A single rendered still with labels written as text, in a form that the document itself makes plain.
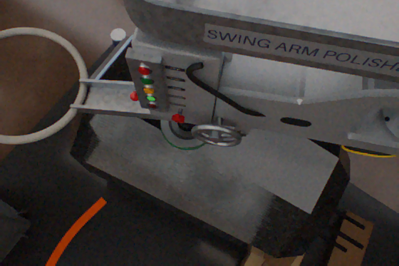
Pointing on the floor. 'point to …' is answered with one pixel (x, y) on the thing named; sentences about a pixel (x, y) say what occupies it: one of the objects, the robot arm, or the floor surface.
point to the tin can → (117, 36)
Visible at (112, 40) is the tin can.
